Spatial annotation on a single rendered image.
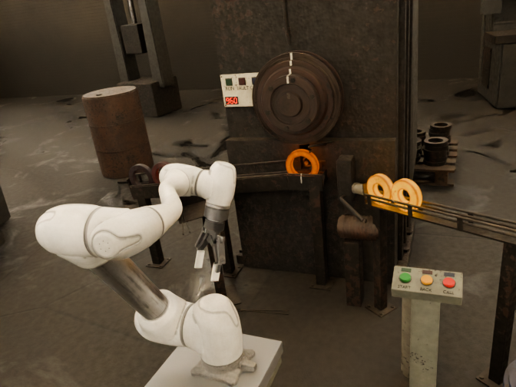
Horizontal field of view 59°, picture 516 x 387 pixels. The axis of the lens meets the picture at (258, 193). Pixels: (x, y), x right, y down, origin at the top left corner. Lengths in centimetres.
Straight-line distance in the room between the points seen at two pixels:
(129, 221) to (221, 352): 67
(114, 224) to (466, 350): 180
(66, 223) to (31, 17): 1094
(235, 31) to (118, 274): 159
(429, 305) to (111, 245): 118
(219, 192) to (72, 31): 987
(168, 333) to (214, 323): 18
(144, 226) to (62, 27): 1043
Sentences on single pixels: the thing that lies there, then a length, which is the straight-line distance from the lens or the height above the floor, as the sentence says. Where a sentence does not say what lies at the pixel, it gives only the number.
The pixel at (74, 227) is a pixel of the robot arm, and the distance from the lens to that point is 122.
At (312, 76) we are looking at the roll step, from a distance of 228.
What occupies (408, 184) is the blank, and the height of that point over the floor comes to 79.
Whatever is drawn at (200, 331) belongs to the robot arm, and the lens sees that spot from 162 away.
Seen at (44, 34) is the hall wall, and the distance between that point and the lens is 1190.
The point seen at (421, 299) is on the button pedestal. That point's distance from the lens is 181.
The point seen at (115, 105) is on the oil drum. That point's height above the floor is 78.
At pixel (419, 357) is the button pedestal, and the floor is 26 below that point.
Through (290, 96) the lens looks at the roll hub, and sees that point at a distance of 227.
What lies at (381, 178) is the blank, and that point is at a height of 77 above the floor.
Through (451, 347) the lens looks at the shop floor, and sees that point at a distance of 245.
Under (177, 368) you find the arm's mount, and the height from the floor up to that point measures 42.
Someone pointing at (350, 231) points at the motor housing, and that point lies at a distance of 237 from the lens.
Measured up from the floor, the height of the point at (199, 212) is 60.
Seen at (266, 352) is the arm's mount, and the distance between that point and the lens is 180.
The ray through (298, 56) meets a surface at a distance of 232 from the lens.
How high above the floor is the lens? 162
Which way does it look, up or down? 23 degrees down
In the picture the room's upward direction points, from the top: 7 degrees counter-clockwise
